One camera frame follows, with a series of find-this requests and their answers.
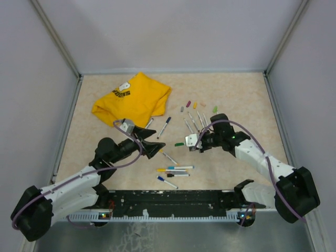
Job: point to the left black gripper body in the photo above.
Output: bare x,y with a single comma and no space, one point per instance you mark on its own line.
144,149

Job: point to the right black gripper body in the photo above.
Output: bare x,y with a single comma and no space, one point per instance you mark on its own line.
209,140

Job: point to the grey cap marker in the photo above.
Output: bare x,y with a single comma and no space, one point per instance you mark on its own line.
188,126

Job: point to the yellow cap rainbow marker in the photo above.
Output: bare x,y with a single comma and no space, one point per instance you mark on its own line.
201,120

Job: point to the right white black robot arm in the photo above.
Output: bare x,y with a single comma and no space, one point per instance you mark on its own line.
292,191

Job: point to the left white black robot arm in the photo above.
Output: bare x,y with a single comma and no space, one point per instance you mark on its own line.
39,208

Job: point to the yellow cap silver marker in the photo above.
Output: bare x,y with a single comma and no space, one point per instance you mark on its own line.
171,171

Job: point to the cyan cap marker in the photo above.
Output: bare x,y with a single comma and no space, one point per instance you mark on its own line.
180,167

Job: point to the blue cap whiteboard marker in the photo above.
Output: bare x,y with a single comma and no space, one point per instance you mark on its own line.
167,182

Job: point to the black cap marker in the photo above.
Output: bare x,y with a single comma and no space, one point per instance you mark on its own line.
177,175

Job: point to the navy cap rainbow marker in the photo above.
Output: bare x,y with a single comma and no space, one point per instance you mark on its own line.
163,128

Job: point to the yellow printed t-shirt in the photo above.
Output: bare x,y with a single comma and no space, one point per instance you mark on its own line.
139,99

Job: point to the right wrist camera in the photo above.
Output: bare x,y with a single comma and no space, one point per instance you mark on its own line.
190,142

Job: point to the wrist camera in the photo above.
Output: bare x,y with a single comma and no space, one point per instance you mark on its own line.
190,142
127,126

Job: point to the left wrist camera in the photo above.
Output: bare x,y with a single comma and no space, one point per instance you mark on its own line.
127,126

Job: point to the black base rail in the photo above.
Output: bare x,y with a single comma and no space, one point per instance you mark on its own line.
174,205

